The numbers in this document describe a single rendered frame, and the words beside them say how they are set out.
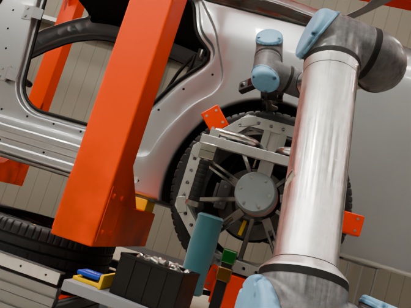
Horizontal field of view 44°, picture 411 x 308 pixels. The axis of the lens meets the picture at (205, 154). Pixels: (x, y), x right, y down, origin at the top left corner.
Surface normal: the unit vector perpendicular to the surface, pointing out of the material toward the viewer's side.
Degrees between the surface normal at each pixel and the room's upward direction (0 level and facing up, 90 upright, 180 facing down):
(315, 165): 72
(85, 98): 90
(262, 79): 149
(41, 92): 90
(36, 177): 90
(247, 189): 90
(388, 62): 111
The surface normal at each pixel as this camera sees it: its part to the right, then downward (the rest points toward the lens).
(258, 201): -0.15, -0.18
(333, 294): 0.54, -0.28
